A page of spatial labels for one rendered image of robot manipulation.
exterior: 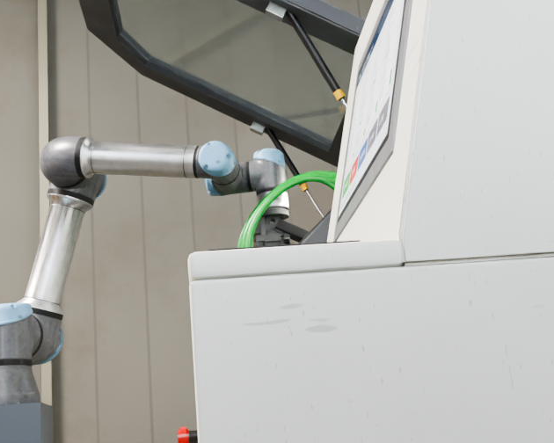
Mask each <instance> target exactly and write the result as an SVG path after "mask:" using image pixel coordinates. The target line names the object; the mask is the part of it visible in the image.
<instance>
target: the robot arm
mask: <svg viewBox="0 0 554 443"><path fill-rule="evenodd" d="M40 169H41V171H42V173H43V175H44V176H45V178H46V179H47V180H48V181H49V182H50V185H49V188H48V191H47V198H48V200H49V201H50V208H49V210H48V214H47V219H46V222H45V226H44V229H43V232H42V235H41V239H40V244H39V248H38V250H37V254H36V257H35V260H34V263H33V269H32V272H31V275H30V279H29V281H28V285H27V288H26V293H25V296H24V298H23V299H21V300H20V301H18V302H16V303H4V304H0V405H6V404H18V403H40V392H39V389H38V387H37V384H36V381H35V379H34V376H33V369H32V366H33V365H40V364H44V363H47V362H49V361H50V360H51V359H53V358H54V357H55V356H56V355H57V354H58V353H59V351H60V350H61V348H62V344H63V333H62V329H61V327H60V326H61V323H62V317H63V313H62V310H61V309H60V302H61V299H62V293H63V290H64V287H65V283H66V280H67V277H68V273H69V268H70V264H71V261H72V258H73V255H74V251H75V248H76V245H77V239H78V236H79V232H80V228H81V226H82V222H83V218H84V214H85V213H86V212H87V211H89V210H91V209H92V208H93V205H94V201H95V199H96V198H97V197H99V196H100V195H101V194H102V193H103V191H104V190H105V188H106V175H126V176H146V177H167V178H205V184H206V188H207V190H208V194H209V195H211V196H226V195H230V194H237V193H244V192H256V194H257V203H258V204H259V203H260V201H262V200H263V199H264V197H265V196H267V194H269V193H270V192H271V191H272V190H273V189H274V188H275V187H277V186H278V185H280V184H281V183H283V182H285V181H286V180H287V178H286V167H285V161H284V155H283V153H282V152H281V151H280V150H278V149H262V150H258V151H256V152H255V153H254V155H253V161H249V162H241V163H239V162H238V161H237V160H236V158H235V155H234V153H233V151H232V150H231V149H230V148H229V147H228V146H227V145H226V144H224V143H223V142H219V141H212V142H208V143H206V144H205V145H204V146H193V145H170V144H146V143H123V142H95V141H94V140H93V139H92V138H91V137H77V136H66V137H60V138H56V139H53V140H52V141H51V142H49V143H48V144H47V145H46V146H45V147H44V149H43V150H42V151H41V154H40ZM288 210H289V206H288V190H286V191H285V192H284V193H283V194H281V195H280V196H279V197H278V198H277V199H276V200H275V201H274V202H273V203H272V204H271V205H270V206H269V207H268V209H267V210H266V211H265V212H264V213H263V215H262V217H261V218H260V220H259V223H258V225H257V228H256V229H255V232H254V236H253V241H254V245H253V247H258V246H272V245H286V244H291V242H290V239H292V240H294V241H296V242H298V243H300V242H301V241H302V240H303V238H304V237H305V236H306V235H307V234H308V233H309V231H308V230H306V229H302V228H300V227H297V226H296V225H294V224H291V223H289V222H287V221H283V220H286V219H287V218H288V217H289V215H288ZM271 222H274V223H271Z"/></svg>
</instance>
